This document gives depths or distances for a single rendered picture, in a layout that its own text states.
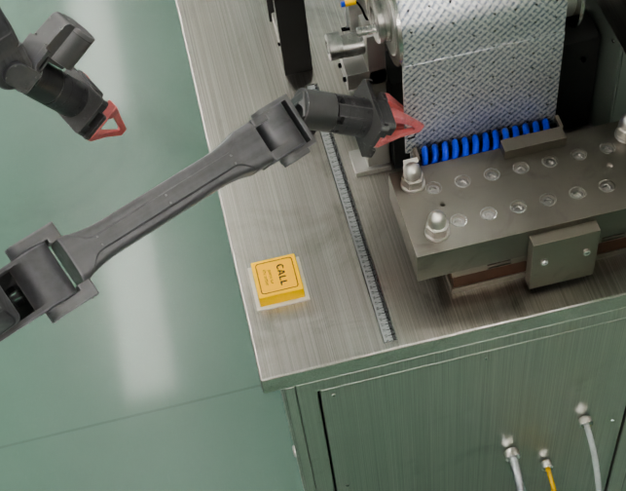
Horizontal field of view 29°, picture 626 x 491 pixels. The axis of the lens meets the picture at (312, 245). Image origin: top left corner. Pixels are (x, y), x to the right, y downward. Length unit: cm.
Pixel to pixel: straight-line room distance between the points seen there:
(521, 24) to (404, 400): 62
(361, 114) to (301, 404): 46
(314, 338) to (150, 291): 125
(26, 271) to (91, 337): 144
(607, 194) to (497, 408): 45
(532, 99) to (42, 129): 188
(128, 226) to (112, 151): 176
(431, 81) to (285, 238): 36
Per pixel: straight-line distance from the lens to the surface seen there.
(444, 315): 179
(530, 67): 176
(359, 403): 188
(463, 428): 205
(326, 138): 201
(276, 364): 176
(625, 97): 192
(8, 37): 167
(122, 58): 353
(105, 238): 153
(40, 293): 151
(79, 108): 182
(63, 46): 175
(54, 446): 282
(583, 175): 179
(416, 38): 165
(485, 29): 168
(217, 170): 159
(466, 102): 177
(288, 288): 180
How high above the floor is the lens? 241
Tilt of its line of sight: 54 degrees down
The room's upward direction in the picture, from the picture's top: 9 degrees counter-clockwise
